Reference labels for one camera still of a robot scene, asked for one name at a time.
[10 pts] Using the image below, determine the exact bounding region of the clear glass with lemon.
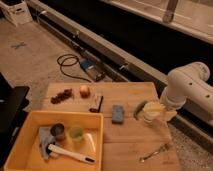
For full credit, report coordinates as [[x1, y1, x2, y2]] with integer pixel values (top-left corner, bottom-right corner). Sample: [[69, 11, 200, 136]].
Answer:
[[143, 101, 165, 123]]

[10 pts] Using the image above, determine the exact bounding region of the clear small plastic piece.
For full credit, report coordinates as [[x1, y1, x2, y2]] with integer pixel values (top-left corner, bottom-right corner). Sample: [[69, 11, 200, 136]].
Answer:
[[85, 133, 96, 152]]

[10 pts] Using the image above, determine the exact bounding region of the white cardboard box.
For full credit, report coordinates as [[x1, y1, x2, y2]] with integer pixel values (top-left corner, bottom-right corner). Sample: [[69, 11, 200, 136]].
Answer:
[[0, 0, 32, 26]]

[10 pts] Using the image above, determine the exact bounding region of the black chair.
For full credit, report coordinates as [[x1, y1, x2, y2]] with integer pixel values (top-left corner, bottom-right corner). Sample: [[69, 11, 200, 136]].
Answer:
[[0, 72, 29, 168]]

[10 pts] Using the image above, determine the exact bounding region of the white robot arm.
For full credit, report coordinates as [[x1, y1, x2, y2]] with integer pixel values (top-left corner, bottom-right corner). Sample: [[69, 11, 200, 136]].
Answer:
[[160, 62, 213, 121]]

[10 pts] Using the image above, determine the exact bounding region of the black cable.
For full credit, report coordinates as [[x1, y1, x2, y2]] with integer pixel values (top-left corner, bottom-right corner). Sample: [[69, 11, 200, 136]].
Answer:
[[56, 53, 92, 83]]

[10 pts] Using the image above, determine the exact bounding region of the green pea pod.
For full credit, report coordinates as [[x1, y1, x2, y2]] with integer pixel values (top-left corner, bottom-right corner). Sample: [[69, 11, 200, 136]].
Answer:
[[133, 101, 148, 120]]

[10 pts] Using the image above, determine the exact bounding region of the brown black brush block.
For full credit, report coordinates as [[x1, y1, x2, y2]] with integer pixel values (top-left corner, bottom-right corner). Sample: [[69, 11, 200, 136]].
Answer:
[[89, 93, 103, 113]]

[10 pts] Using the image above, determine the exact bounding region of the blue power device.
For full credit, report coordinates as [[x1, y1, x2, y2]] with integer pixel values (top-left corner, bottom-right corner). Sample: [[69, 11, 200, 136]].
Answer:
[[80, 59, 105, 82]]

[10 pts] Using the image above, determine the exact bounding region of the yellow plastic bin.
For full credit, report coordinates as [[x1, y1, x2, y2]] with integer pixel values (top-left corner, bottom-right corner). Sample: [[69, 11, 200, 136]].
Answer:
[[4, 111, 103, 171]]

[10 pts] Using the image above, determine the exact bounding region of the white handled utensil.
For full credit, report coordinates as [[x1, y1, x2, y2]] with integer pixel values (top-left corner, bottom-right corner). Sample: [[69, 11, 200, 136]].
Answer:
[[47, 144, 95, 164]]

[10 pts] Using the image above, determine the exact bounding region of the metal can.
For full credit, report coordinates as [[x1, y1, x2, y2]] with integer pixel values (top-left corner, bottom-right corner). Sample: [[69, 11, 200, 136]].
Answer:
[[50, 123, 65, 141]]

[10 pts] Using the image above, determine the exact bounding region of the grey blue cloth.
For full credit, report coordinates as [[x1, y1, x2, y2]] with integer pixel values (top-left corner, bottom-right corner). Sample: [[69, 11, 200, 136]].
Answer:
[[38, 127, 56, 160]]

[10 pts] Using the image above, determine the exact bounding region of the red yellow apple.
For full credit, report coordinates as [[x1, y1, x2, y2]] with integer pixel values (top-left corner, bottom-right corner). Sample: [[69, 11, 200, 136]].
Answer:
[[79, 85, 90, 98]]

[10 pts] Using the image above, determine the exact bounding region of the green plastic cup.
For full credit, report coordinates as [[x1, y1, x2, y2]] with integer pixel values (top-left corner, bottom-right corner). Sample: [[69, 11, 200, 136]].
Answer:
[[69, 125, 84, 143]]

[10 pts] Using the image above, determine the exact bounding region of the dark red grape bunch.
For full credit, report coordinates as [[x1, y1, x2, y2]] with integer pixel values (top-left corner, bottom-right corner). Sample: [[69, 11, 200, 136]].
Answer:
[[50, 89, 73, 104]]

